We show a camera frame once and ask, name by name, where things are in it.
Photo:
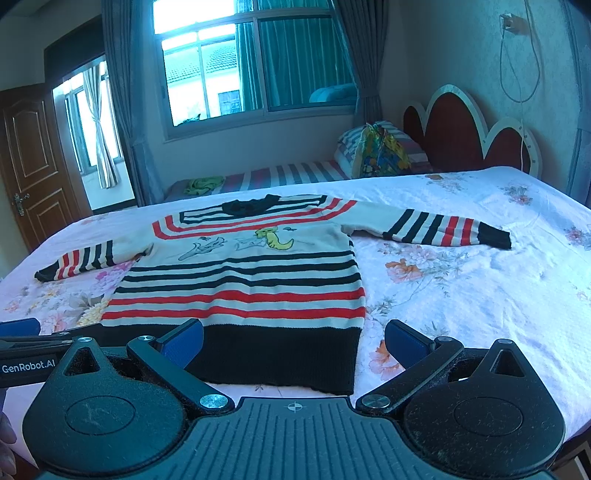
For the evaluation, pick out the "green cloth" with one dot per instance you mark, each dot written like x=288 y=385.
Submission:
x=203 y=186

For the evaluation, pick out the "wall power socket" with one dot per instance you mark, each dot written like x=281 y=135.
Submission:
x=513 y=24

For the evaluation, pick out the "striped knit children's sweater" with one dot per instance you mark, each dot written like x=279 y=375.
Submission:
x=274 y=281

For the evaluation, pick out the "red white scalloped headboard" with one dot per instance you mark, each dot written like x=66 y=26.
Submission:
x=454 y=134

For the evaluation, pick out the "floral white bed sheet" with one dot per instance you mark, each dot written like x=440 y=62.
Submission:
x=537 y=294

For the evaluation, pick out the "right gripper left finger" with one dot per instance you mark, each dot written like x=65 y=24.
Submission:
x=165 y=360

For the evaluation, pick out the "balcony window with curtain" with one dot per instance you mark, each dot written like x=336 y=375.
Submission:
x=84 y=96

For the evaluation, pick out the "blue grey left curtain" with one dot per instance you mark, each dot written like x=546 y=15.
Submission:
x=123 y=26

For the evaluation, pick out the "person's hand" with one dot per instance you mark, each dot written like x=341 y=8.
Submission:
x=7 y=459

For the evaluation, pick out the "blue grey right curtain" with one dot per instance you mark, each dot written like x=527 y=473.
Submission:
x=363 y=27

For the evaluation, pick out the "blue grey curtain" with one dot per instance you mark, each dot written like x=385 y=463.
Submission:
x=363 y=27
x=123 y=26

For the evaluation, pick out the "brown wooden door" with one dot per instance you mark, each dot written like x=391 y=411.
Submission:
x=38 y=164

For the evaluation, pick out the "large bedroom window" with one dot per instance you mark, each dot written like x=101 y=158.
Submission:
x=226 y=63

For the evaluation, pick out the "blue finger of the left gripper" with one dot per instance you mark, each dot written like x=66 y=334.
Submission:
x=20 y=328

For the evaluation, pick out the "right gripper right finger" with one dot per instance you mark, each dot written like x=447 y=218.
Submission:
x=423 y=360

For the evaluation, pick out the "striped folded pillow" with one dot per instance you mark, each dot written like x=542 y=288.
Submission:
x=346 y=148

